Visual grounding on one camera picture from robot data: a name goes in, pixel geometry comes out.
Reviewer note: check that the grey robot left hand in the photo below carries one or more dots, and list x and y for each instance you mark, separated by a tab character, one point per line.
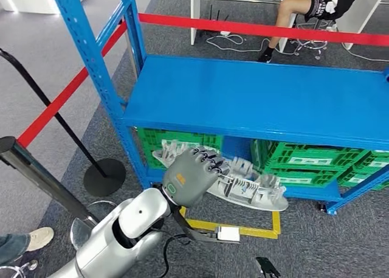
188	179

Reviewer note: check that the silver plastic wheel cover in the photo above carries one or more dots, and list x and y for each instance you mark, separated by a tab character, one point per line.
249	191

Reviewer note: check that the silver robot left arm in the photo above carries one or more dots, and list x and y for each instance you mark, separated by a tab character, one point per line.
100	248

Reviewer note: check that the blue metal shelf rack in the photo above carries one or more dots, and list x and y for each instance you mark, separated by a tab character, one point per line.
243	99

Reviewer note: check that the white power strip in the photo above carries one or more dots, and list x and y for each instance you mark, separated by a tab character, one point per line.
225	33

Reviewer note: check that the black router with antennas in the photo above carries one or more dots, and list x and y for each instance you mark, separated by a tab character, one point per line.
211	14

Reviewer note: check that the red barrier belt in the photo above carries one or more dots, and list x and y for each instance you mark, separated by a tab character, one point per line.
60	99
258	29

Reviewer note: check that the chrome base stool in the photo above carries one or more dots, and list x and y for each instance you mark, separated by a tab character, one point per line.
304	45

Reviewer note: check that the person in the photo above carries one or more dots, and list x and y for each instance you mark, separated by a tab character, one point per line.
39	238
292	10

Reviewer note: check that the white table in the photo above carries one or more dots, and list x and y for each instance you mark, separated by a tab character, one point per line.
358	10

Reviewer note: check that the black left wrist camera bracket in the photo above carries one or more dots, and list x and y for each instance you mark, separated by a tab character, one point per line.
188	230

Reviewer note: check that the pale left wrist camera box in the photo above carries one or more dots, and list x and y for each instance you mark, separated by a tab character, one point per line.
228	234

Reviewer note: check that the yellow floor tape frame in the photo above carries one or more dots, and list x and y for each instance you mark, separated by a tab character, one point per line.
243	230

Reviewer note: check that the black stanchion post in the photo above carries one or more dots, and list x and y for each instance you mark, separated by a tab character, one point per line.
105	179

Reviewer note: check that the chrome stanchion post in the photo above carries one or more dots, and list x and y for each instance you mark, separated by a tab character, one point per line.
39	175
131	54

